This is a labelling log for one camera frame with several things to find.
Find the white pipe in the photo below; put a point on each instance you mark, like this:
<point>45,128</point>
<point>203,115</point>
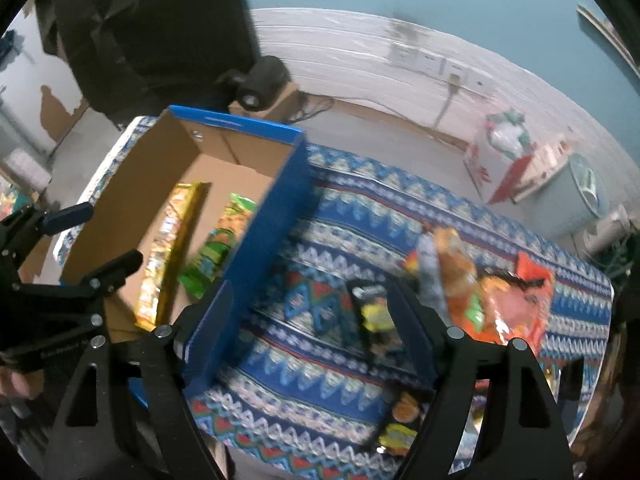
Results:
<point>605,230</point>

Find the framed board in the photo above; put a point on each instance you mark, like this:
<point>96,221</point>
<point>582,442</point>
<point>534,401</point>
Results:
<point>607,32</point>

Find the light orange snack bag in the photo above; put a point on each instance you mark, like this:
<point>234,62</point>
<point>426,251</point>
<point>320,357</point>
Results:
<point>500,315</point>

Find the person's left hand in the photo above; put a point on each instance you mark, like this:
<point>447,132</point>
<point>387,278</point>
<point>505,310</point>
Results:
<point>15,385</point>

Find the white and red carton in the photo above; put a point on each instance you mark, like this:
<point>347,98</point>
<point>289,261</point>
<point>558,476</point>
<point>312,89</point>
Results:
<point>485,170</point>

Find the green snack packet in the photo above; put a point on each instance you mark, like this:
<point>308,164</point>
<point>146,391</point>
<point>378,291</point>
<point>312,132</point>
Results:
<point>220,240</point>

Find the small orange snack packet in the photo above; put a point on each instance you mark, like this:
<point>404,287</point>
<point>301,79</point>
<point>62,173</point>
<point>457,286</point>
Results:
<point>405,408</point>

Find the white wall socket row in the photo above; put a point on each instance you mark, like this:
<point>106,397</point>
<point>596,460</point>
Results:
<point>425,62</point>

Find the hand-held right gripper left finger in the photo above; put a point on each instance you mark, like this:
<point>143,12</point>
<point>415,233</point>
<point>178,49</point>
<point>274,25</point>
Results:
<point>217,312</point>

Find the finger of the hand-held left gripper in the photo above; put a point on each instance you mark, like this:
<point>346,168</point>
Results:
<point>67,216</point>
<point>117,265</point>

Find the small yellow snack packet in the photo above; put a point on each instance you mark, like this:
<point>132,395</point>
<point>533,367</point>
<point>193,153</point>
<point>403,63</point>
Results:
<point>397,438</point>

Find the light blue trash bin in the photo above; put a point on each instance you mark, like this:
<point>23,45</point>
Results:
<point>565,200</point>

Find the white and red packaging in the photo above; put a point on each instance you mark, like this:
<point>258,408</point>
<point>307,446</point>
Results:
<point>550,160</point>

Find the blue cardboard box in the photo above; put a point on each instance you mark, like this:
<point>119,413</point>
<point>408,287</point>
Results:
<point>280,210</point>

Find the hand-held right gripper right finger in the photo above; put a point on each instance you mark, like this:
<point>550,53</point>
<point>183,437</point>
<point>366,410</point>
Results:
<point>412,327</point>

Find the white plastic bag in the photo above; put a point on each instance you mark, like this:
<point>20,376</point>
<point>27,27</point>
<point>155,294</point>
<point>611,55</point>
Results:
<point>505,132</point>

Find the banded bundle of snack packets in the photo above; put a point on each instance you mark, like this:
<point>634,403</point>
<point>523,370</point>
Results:
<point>455,270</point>

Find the white ribbed container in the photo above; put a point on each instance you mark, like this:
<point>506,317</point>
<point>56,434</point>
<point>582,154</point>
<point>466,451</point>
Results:
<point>25,167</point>

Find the patterned blue blanket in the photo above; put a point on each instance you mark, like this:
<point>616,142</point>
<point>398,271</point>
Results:
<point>325,410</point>

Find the dark cloth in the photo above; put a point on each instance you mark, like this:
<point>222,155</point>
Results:
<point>150,25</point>

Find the black snack packet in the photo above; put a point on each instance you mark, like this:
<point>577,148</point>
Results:
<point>372,310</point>

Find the red-orange snack bag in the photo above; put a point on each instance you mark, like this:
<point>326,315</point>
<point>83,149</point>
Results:
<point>532,305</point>

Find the black round device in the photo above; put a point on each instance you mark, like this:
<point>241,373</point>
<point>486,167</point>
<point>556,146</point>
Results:
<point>260,80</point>

